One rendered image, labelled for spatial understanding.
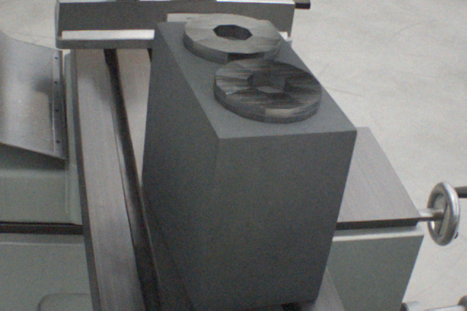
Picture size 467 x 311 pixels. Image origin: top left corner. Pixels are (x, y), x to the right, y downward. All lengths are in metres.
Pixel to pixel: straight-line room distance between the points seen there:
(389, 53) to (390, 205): 2.41
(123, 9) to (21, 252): 0.37
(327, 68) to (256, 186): 2.76
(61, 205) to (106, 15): 0.27
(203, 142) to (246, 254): 0.11
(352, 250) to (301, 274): 0.52
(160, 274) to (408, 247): 0.60
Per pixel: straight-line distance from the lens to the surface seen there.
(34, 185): 1.16
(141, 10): 1.22
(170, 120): 0.80
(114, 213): 0.89
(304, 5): 1.33
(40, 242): 1.21
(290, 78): 0.74
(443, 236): 1.52
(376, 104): 3.26
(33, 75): 1.28
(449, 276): 2.46
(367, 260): 1.33
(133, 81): 1.14
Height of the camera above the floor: 1.46
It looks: 30 degrees down
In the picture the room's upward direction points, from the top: 8 degrees clockwise
